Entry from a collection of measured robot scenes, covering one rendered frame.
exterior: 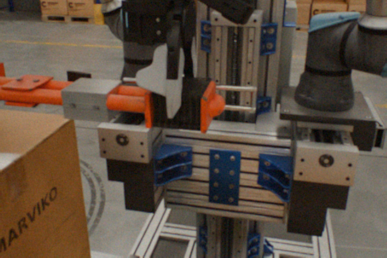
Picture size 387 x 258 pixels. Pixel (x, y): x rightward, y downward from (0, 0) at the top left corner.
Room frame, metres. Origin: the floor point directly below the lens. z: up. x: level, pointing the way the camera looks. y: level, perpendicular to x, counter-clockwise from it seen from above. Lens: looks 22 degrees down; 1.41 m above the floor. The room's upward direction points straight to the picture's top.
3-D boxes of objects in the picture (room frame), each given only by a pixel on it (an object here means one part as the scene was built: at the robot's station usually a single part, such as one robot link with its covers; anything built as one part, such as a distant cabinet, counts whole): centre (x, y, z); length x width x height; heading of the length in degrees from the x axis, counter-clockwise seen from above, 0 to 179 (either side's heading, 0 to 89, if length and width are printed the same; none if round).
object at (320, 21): (0.99, -0.36, 1.20); 0.13 x 0.12 x 0.14; 38
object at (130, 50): (1.11, 0.13, 1.20); 0.13 x 0.12 x 0.14; 22
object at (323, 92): (1.00, -0.35, 1.09); 0.15 x 0.15 x 0.10
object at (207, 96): (0.52, 0.01, 1.21); 0.08 x 0.07 x 0.05; 78
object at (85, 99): (0.56, 0.14, 1.21); 0.07 x 0.07 x 0.04; 78
